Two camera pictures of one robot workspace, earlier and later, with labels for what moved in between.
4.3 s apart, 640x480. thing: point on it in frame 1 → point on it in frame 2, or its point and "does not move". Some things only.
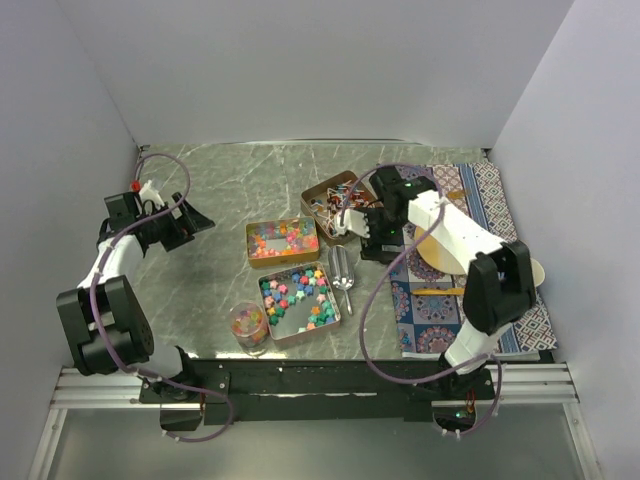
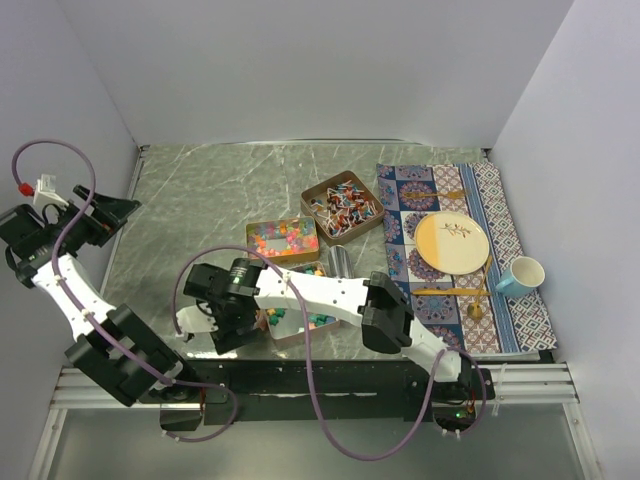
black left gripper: [189, 222] → [115, 211]
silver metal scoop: [341, 271] does not move
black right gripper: [372, 248] → [227, 337]
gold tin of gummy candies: [282, 242] does not move
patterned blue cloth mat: [430, 303] does not move
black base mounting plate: [235, 391] does not move
